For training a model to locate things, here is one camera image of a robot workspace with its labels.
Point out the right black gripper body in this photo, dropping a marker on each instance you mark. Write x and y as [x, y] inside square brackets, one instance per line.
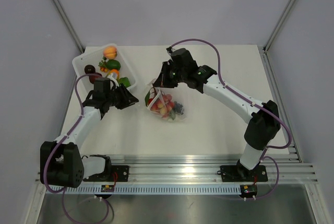
[176, 76]

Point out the yellow red mango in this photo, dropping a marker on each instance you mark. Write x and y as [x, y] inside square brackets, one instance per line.
[114, 73]

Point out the green lime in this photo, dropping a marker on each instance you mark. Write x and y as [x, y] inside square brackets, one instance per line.
[113, 64]

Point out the clear zip top bag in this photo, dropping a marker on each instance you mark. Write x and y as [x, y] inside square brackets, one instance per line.
[176, 96]

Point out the left small circuit board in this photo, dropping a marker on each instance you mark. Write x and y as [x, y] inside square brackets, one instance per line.
[107, 188]

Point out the white slotted cable duct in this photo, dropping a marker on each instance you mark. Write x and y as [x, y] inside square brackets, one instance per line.
[159, 189]

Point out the dark plum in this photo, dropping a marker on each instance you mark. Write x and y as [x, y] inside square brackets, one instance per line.
[89, 69]

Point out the red cherry bunch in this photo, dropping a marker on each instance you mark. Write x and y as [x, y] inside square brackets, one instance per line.
[160, 104]

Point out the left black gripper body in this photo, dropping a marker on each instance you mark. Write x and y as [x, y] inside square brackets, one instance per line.
[111, 96]

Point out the right small circuit board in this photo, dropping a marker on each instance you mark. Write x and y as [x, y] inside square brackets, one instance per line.
[248, 191]

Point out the orange peach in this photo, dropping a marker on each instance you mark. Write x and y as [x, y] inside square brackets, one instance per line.
[110, 53]

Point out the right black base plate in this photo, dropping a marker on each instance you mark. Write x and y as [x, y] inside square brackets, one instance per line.
[234, 173]

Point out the small circuit board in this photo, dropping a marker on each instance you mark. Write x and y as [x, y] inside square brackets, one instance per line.
[248, 191]
[107, 188]

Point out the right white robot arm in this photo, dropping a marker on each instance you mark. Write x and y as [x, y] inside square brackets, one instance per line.
[261, 118]

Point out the white plastic basket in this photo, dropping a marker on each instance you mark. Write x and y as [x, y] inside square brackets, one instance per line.
[94, 56]

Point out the dark grape bunch with leaves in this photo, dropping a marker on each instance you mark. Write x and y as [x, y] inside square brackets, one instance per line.
[178, 108]

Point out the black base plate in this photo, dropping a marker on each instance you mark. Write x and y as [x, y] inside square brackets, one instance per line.
[118, 173]
[234, 173]

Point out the green pepper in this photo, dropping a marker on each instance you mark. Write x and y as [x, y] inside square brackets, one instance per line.
[125, 81]

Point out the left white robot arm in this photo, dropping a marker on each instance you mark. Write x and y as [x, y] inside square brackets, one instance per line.
[61, 164]

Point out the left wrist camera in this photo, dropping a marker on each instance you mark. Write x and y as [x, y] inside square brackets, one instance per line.
[113, 79]

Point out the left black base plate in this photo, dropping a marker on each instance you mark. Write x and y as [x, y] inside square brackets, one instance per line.
[118, 173]

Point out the small orange fruit sprig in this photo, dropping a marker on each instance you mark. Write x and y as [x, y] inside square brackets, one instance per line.
[102, 65]

